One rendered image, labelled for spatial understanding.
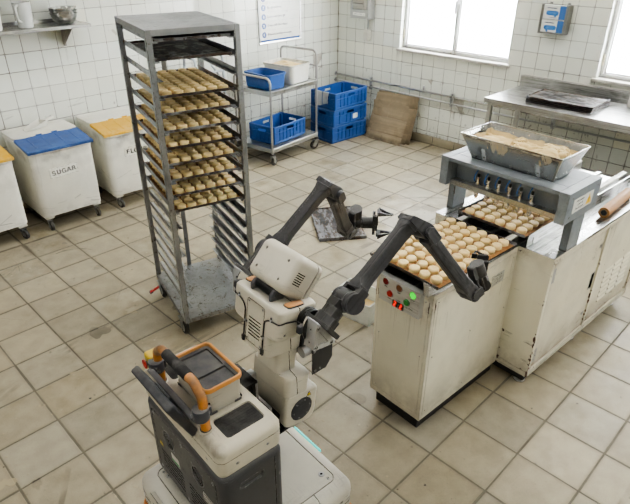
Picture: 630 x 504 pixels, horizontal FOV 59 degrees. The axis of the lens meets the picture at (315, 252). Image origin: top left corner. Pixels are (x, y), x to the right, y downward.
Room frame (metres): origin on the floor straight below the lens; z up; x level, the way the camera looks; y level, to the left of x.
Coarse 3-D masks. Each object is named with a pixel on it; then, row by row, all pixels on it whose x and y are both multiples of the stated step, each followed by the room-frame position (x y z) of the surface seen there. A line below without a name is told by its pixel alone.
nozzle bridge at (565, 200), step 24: (456, 168) 2.89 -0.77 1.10; (480, 168) 2.69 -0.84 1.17; (504, 168) 2.67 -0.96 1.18; (456, 192) 2.93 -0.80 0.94; (480, 192) 2.72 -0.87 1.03; (504, 192) 2.67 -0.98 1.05; (528, 192) 2.57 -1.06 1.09; (552, 192) 2.40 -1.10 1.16; (576, 192) 2.38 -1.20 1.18; (552, 216) 2.42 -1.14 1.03; (576, 216) 2.42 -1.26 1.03; (576, 240) 2.47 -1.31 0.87
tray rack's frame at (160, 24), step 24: (120, 24) 3.33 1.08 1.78; (144, 24) 2.99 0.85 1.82; (168, 24) 2.99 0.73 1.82; (192, 24) 2.99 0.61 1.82; (216, 24) 2.99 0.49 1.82; (120, 48) 3.32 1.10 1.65; (144, 168) 3.33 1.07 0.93; (144, 192) 3.32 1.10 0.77; (192, 264) 3.46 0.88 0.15; (216, 264) 3.46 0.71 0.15; (168, 288) 3.14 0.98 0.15; (192, 288) 3.14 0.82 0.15; (216, 288) 3.14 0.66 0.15; (192, 312) 2.87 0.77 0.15; (216, 312) 2.89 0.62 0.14
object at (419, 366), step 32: (512, 256) 2.45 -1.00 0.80; (448, 288) 2.09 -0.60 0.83; (384, 320) 2.22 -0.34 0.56; (416, 320) 2.08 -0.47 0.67; (448, 320) 2.11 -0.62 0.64; (480, 320) 2.31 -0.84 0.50; (384, 352) 2.21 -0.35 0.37; (416, 352) 2.07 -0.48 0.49; (448, 352) 2.14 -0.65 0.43; (480, 352) 2.35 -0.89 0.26; (384, 384) 2.20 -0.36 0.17; (416, 384) 2.05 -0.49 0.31; (448, 384) 2.17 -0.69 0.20; (416, 416) 2.04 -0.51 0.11
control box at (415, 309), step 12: (384, 276) 2.20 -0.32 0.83; (384, 288) 2.19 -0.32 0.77; (396, 288) 2.14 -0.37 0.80; (408, 288) 2.09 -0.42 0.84; (384, 300) 2.19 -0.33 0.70; (396, 300) 2.14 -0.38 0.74; (408, 300) 2.08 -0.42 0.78; (420, 300) 2.04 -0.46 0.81; (408, 312) 2.08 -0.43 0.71; (420, 312) 2.05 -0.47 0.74
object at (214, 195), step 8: (152, 176) 3.32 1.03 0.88; (200, 192) 3.11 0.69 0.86; (208, 192) 3.07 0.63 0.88; (216, 192) 3.06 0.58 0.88; (224, 192) 3.08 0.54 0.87; (232, 192) 3.06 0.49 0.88; (176, 200) 2.94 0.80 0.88; (184, 200) 2.95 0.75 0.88; (192, 200) 2.96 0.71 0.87; (200, 200) 2.94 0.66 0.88; (208, 200) 2.97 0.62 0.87; (216, 200) 2.98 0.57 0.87; (176, 208) 2.88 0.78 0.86
